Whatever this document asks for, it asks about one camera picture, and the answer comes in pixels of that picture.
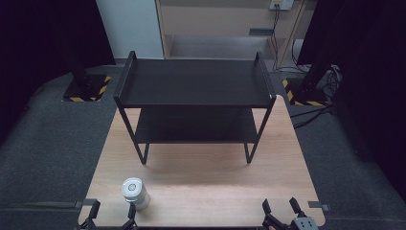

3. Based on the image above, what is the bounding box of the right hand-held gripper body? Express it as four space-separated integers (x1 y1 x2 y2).
261 214 320 230

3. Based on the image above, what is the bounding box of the black two-tier metal shelf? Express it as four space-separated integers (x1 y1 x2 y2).
113 50 278 166

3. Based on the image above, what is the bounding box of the grey tape strip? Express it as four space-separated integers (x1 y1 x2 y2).
74 198 99 209
307 200 331 212

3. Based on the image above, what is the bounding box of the metal stand with striped base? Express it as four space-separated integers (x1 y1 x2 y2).
282 41 330 107
61 47 112 104

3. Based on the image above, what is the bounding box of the black curtain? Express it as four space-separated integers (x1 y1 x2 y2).
296 0 406 202

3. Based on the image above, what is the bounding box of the white panel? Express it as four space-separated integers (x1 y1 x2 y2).
95 0 166 60

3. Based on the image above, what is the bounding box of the light wooden cabinet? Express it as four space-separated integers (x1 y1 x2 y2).
154 0 318 69

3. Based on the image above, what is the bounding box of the black floor cable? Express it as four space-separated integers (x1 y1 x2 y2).
288 103 337 130

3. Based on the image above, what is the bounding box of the tangled black cable bundle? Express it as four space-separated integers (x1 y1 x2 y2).
320 64 343 101

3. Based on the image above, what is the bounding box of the black cable from socket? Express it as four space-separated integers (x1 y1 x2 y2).
269 4 308 74

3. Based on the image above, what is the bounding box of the white wall power socket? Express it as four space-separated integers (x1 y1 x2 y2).
269 0 295 12

